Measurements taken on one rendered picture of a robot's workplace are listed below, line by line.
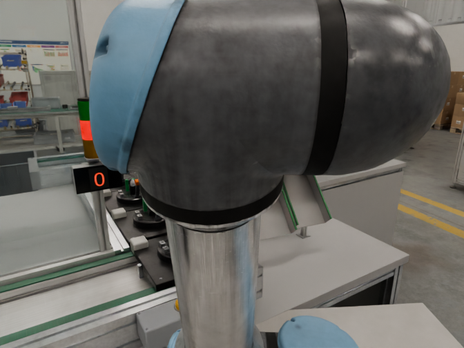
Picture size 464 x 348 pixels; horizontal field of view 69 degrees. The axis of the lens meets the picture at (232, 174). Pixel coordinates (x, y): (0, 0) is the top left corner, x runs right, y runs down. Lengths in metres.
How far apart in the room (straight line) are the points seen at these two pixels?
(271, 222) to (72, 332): 0.61
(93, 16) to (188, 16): 11.30
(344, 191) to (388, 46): 2.00
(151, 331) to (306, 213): 0.63
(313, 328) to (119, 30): 0.46
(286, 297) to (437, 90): 0.88
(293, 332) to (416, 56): 0.40
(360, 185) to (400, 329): 1.38
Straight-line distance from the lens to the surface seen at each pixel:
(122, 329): 0.88
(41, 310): 1.03
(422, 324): 1.08
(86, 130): 0.96
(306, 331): 0.53
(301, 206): 1.18
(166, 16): 0.21
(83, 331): 0.85
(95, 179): 0.99
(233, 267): 0.30
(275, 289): 1.08
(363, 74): 0.19
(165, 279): 0.94
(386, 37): 0.21
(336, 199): 2.16
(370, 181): 2.37
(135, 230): 1.20
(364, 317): 1.04
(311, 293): 1.08
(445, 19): 10.86
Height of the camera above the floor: 1.50
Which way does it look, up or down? 18 degrees down
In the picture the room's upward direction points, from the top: straight up
